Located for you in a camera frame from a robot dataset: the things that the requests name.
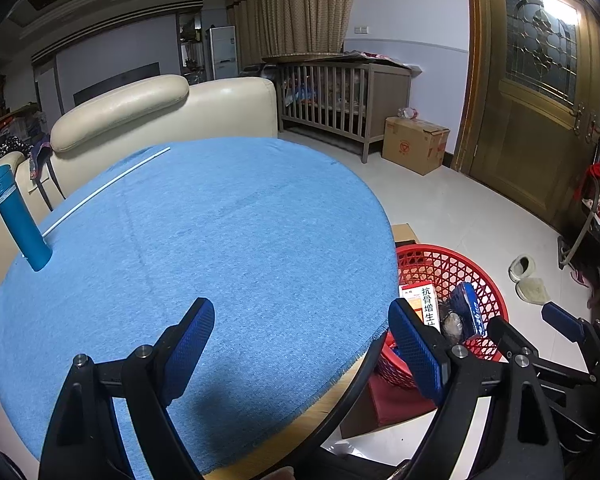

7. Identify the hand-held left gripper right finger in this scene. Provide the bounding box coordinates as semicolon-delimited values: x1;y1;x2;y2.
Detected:
387;299;566;480

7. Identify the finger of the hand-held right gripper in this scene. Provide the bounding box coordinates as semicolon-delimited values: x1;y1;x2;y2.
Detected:
487;316;536;366
541;301;600;361

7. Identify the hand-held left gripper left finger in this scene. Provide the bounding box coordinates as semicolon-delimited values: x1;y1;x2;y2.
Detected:
39;297;216;480

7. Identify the red and white carton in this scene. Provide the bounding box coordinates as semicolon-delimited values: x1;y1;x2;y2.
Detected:
399;282;441;333

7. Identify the torn blue and white box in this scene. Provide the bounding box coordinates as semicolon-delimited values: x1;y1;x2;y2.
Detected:
450;281;487;338

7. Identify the red plastic mesh basket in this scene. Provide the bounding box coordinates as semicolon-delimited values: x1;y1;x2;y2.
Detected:
375;244;510;391

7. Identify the beige slipper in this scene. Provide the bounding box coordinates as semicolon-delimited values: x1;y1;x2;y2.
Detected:
515;279;548;305
508;255;535;282

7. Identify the blue tablecloth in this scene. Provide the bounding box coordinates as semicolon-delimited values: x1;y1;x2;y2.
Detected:
0;136;400;476

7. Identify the thin white tube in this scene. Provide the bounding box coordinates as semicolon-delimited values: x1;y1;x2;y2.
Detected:
41;147;172;237

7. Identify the wooden door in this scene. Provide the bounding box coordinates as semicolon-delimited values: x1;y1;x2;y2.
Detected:
452;0;600;233

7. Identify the brown cardboard box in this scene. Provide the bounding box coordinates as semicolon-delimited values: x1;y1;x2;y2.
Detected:
382;116;451;176

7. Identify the blue insulated bottle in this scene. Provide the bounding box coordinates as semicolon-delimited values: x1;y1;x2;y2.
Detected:
0;164;53;272

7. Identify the wooden crib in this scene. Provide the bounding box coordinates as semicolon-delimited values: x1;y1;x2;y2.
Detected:
260;52;413;164

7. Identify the beige leather sofa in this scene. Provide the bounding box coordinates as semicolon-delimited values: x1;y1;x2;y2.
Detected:
0;74;278;271

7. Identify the black floral garment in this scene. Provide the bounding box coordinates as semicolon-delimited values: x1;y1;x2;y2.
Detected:
0;135;31;173

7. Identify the white air conditioner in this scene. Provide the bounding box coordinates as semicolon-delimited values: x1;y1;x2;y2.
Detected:
207;25;238;81

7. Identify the beige curtain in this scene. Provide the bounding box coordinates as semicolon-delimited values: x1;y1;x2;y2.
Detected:
225;0;360;58

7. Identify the purple bag with straps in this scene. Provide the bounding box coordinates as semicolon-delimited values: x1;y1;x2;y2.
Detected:
27;141;67;211

